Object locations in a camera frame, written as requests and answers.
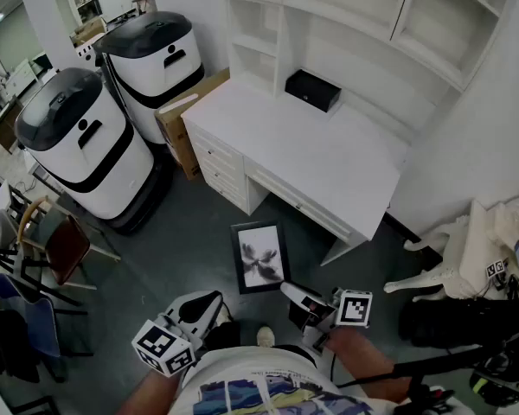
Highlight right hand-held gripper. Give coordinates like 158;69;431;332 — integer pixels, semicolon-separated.
279;280;374;354

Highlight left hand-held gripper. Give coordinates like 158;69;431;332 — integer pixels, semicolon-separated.
131;290;225;379

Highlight black object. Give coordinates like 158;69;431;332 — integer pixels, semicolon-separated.
229;220;292;296

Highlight person's right forearm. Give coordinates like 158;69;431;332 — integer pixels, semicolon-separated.
326;329;412;404

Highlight person's left forearm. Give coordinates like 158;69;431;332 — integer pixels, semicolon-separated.
116;367;187;415

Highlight long white desk drawer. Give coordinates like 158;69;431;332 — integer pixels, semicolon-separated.
244;162;356;239

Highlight white desk with drawers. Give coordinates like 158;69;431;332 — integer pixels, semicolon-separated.
180;78;412;267

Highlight white shelf cabinet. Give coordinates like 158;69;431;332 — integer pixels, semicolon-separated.
219;0;519;146

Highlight person's black trousers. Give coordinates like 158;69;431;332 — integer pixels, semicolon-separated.
202;317;317;362

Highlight person's white shoe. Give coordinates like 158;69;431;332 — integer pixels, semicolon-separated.
257;325;277;348

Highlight person's printed white T-shirt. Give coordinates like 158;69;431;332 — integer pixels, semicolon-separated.
168;346;399;415

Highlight brown seat wooden chair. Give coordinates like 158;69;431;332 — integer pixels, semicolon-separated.
16;195;122;306

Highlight black pole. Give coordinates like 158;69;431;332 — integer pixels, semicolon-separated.
335;342;509;391

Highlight blue chair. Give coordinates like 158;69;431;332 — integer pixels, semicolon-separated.
0;272;94;382

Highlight black bag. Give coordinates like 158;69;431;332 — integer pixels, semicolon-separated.
397;296;519;352

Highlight white carved table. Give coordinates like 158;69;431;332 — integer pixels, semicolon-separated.
382;188;519;303

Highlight white black service robot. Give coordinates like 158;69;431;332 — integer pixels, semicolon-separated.
93;10;207;145
14;67;175;236

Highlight large cardboard box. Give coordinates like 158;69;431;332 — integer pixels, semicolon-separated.
154;67;231;182

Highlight small black-white patterned block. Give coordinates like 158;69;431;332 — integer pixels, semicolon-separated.
484;259;509;278

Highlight black box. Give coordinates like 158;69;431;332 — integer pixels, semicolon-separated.
284;68;343;113

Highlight black yellow helmet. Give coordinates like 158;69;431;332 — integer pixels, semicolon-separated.
469;352;519;408

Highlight small cardboard box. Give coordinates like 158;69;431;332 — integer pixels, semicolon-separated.
71;17;108;47

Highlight black clamp mount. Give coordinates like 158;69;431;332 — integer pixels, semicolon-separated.
393;382;458;415

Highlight grey chair with black legs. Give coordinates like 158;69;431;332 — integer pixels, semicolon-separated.
0;183;34;276

